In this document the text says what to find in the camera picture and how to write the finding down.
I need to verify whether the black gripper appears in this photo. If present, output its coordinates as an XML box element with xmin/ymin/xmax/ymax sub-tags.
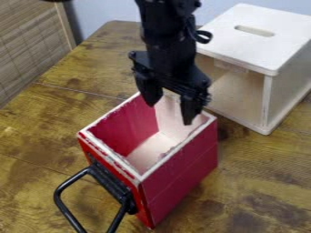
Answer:
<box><xmin>129</xmin><ymin>39</ymin><xmax>212</xmax><ymax>126</ymax></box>

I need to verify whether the red wooden drawer box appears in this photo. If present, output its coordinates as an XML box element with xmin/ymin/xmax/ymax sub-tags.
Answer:
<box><xmin>78</xmin><ymin>94</ymin><xmax>218</xmax><ymax>228</ymax></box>

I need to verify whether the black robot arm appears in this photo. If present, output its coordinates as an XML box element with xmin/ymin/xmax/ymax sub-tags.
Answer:
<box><xmin>129</xmin><ymin>0</ymin><xmax>213</xmax><ymax>126</ymax></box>

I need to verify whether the black cable loop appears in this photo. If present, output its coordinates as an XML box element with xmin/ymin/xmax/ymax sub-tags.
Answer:
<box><xmin>186</xmin><ymin>16</ymin><xmax>214</xmax><ymax>45</ymax></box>

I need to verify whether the light wooden cabinet frame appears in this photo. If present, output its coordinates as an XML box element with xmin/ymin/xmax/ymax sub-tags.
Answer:
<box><xmin>197</xmin><ymin>4</ymin><xmax>311</xmax><ymax>135</ymax></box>

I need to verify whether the black metal drawer handle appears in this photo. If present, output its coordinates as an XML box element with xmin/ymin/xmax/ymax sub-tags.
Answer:
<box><xmin>54</xmin><ymin>162</ymin><xmax>139</xmax><ymax>233</ymax></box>

